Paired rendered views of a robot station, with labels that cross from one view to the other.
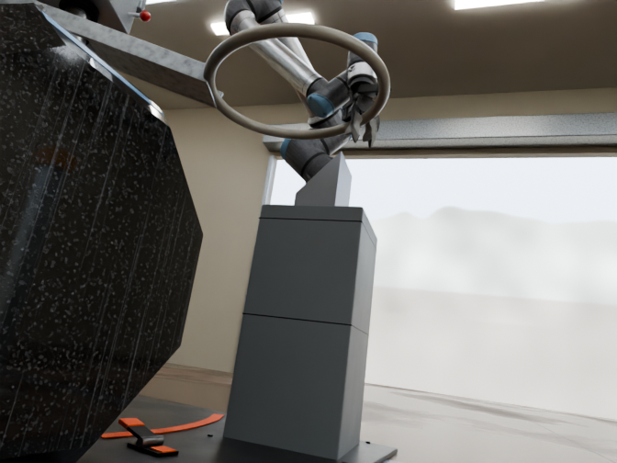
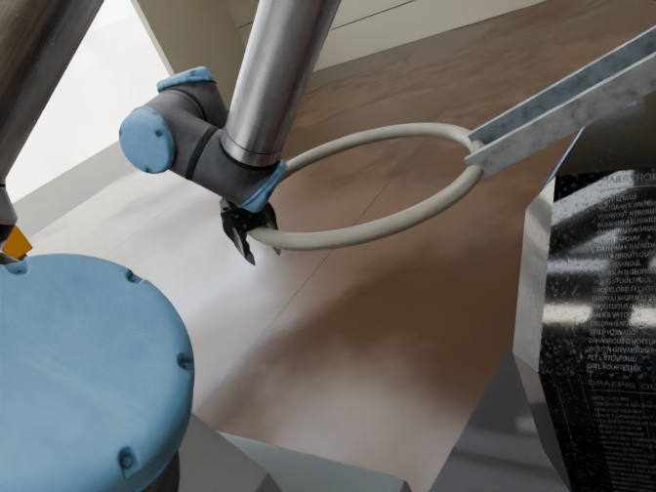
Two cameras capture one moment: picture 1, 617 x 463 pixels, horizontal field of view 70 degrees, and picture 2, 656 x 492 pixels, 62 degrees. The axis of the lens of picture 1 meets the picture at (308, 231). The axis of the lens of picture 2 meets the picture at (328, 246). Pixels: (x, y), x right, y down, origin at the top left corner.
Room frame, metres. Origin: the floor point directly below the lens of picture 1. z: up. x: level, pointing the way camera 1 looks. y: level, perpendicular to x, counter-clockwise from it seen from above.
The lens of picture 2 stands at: (1.98, 0.39, 1.35)
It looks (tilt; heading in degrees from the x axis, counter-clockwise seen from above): 26 degrees down; 204
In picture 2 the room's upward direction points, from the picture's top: 25 degrees counter-clockwise
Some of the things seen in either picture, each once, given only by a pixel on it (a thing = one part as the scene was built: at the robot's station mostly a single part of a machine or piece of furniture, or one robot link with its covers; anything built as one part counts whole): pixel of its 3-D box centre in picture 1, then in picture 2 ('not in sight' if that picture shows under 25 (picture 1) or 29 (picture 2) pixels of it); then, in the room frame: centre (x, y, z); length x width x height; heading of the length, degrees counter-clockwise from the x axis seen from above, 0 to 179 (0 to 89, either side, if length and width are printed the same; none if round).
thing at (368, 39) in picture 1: (363, 55); (195, 107); (1.16, -0.09, 1.23); 0.10 x 0.09 x 0.12; 178
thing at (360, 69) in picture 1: (361, 78); not in sight; (1.15, -0.10, 1.14); 0.10 x 0.09 x 0.05; 117
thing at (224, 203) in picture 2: (359, 103); (237, 196); (1.16, -0.10, 1.06); 0.09 x 0.08 x 0.12; 27
